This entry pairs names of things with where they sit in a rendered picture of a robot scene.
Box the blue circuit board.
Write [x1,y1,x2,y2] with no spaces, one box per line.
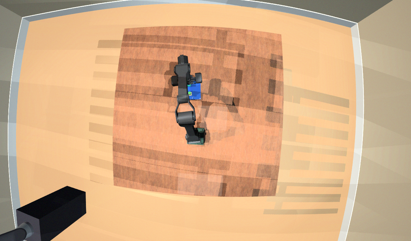
[188,81,201,100]

